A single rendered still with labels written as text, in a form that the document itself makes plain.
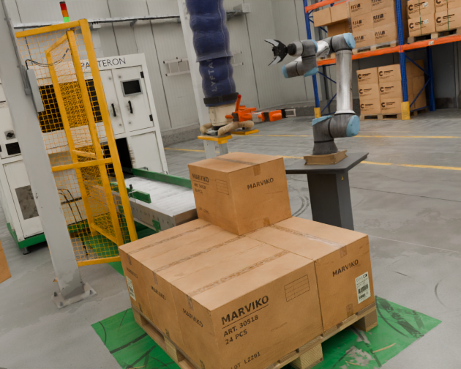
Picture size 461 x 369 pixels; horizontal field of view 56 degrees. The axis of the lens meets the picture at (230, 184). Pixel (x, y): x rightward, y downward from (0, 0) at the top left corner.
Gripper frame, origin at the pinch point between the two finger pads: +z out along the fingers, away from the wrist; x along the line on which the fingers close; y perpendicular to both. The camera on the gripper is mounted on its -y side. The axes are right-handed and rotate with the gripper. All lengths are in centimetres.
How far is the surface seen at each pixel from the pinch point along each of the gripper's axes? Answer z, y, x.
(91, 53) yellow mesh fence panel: 78, 130, 27
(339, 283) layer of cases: 16, -64, -122
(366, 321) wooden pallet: -1, -62, -152
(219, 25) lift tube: 19.8, 15.9, 20.7
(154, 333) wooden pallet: 98, 18, -155
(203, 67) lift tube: 32.0, 24.0, -1.7
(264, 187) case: 17, -4, -78
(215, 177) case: 41, 13, -68
